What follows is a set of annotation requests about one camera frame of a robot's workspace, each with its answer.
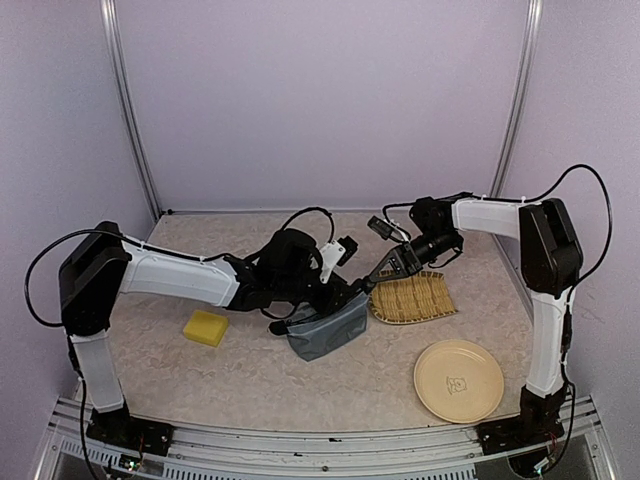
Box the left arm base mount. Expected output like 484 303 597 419
87 404 174 457

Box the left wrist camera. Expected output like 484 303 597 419
319 236 358 284

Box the front aluminium rail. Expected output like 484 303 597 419
27 394 621 479

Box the woven bamboo tray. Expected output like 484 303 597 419
369 270 458 325

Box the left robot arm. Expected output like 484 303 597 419
59 222 367 445

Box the beige round plate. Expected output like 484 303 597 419
413 340 504 424

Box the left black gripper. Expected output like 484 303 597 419
275 268 357 316

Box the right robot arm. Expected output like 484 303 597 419
364 193 583 399

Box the right aluminium frame post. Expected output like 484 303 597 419
490 0 544 197

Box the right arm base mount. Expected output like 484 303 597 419
474 386 567 455

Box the aluminium frame post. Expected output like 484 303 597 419
490 0 544 197
100 0 163 221

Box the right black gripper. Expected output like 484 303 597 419
371 228 460 280

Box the yellow sponge block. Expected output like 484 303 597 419
183 310 229 347

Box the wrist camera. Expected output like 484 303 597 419
367 216 410 243
319 236 358 284

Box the grey zip pouch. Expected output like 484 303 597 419
269 290 369 362

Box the left aluminium frame post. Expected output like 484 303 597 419
100 0 163 221

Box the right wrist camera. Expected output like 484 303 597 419
367 216 410 243

